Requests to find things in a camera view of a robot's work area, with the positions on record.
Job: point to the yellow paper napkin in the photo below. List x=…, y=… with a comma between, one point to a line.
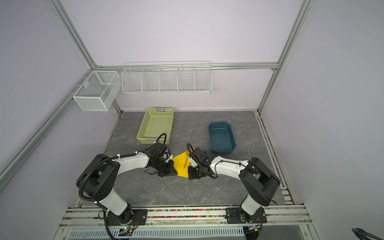
x=182, y=165

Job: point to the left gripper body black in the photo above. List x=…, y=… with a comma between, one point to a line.
x=164, y=168

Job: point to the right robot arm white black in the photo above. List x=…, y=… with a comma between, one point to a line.
x=259, y=180

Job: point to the dark teal plastic bin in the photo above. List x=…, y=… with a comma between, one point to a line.
x=221, y=138

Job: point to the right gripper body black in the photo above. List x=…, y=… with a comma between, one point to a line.
x=196, y=172

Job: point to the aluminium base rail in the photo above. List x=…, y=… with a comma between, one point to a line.
x=181, y=223

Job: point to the white wire shelf rack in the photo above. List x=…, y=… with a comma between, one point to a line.
x=167, y=77

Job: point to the white mesh wall basket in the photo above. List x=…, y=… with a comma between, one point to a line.
x=98, y=91

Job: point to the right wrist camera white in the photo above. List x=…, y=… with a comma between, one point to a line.
x=192, y=162

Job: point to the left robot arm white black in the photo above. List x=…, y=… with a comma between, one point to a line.
x=96, y=183

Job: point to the green perforated plastic basket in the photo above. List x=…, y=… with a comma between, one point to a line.
x=156, y=121

